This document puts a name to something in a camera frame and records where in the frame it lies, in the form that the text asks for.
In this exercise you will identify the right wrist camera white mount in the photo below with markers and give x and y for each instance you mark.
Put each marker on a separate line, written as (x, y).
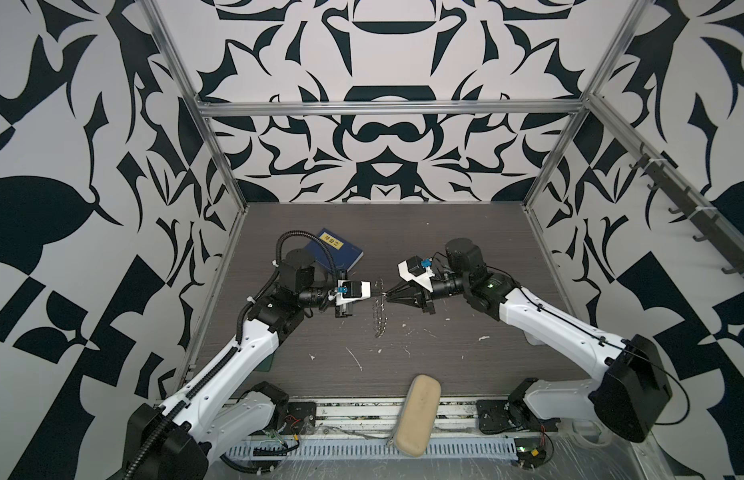
(418, 270)

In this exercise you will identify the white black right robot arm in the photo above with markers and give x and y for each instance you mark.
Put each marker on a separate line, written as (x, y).
(627, 388)

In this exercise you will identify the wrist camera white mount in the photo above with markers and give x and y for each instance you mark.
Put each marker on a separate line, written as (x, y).
(418, 270)
(349, 283)

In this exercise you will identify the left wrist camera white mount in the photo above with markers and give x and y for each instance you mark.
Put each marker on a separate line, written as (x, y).
(349, 283)

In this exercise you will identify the beige oblong pouch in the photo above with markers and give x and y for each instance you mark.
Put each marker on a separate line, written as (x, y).
(417, 417)

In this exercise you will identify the blue notebook with yellow label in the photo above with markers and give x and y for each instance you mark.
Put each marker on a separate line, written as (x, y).
(345, 254)

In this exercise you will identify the green case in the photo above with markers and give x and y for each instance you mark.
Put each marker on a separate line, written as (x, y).
(267, 364)

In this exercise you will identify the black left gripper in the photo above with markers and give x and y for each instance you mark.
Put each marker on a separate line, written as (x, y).
(340, 312)

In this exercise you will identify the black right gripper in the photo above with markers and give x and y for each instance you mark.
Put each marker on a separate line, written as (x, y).
(424, 298)

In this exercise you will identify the black wall hook rail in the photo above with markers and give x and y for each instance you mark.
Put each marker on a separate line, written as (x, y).
(689, 204)

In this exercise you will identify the perforated white cable tray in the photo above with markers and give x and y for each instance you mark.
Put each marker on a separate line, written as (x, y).
(500, 448)

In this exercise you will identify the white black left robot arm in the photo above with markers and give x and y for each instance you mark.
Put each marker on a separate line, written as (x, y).
(190, 430)

